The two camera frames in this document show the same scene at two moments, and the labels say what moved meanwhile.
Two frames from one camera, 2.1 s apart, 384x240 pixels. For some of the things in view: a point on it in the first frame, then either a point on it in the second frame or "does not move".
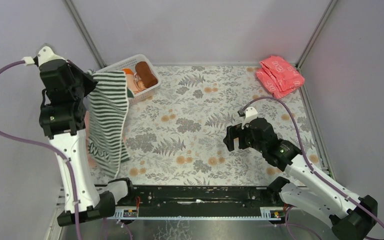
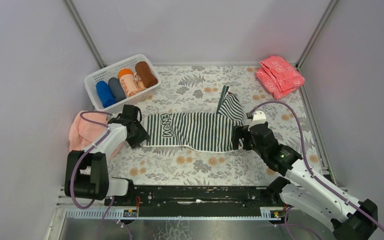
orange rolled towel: x=130 y=79 does not move
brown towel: x=148 y=79 does not move
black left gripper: x=86 y=81 → x=137 y=131
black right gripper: x=233 y=137 does not move
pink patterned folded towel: x=277 y=77 does not move
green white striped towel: x=108 y=108 → x=204 y=132
